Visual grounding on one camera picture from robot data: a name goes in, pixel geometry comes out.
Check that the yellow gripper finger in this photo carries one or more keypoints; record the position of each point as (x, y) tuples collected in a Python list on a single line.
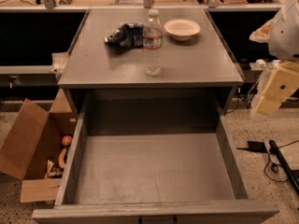
[(275, 86)]

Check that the clear plastic water bottle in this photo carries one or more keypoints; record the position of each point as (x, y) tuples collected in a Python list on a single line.
[(153, 37)]

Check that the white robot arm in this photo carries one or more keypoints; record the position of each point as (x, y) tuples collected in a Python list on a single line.
[(282, 34)]

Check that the grey cabinet with top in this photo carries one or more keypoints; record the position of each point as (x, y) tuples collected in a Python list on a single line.
[(202, 61)]

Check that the grey open top drawer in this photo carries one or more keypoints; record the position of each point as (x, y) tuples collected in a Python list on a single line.
[(153, 161)]

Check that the black power adapter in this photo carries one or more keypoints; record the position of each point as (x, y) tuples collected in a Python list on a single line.
[(255, 146)]

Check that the black pole on floor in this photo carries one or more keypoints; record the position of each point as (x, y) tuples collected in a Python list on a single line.
[(293, 175)]

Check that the white paper bowl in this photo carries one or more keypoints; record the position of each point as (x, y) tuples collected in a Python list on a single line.
[(182, 29)]

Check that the blue crumpled chip bag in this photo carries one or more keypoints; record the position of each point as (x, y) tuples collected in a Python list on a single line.
[(129, 35)]

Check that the orange ball in box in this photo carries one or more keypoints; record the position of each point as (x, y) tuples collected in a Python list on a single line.
[(66, 140)]

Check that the banana toy in box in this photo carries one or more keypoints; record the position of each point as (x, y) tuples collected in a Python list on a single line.
[(61, 161)]

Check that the brown cardboard box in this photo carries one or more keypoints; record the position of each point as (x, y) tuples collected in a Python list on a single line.
[(33, 144)]

